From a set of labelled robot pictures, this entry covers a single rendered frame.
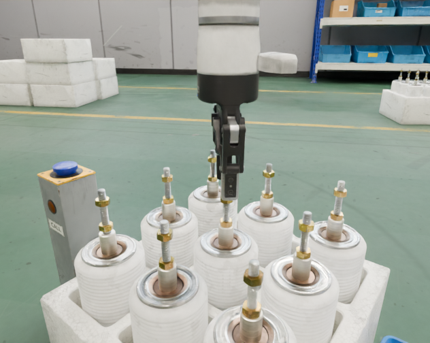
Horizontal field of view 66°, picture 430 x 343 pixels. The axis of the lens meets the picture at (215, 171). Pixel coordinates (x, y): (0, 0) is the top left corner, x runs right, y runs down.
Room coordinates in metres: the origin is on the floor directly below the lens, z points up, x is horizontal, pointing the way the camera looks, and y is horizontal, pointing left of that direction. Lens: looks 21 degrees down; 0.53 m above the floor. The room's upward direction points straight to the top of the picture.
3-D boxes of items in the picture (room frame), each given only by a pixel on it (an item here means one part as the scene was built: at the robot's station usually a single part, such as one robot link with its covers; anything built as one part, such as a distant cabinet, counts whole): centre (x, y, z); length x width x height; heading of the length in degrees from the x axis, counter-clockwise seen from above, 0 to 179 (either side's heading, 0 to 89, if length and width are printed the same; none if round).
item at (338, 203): (0.44, -0.18, 0.30); 0.01 x 0.01 x 0.08
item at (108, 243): (0.40, 0.15, 0.26); 0.02 x 0.02 x 0.03
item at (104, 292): (0.40, 0.15, 0.16); 0.10 x 0.10 x 0.18
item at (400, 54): (4.61, -2.46, 0.36); 0.50 x 0.38 x 0.21; 170
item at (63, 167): (0.54, 0.26, 0.32); 0.04 x 0.04 x 0.02
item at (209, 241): (0.42, -0.02, 0.25); 0.08 x 0.08 x 0.01
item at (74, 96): (3.04, 1.34, 0.09); 0.39 x 0.39 x 0.18; 82
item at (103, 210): (0.40, 0.15, 0.31); 0.01 x 0.01 x 0.08
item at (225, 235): (0.42, -0.02, 0.26); 0.02 x 0.02 x 0.03
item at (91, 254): (0.40, 0.15, 0.25); 0.08 x 0.08 x 0.01
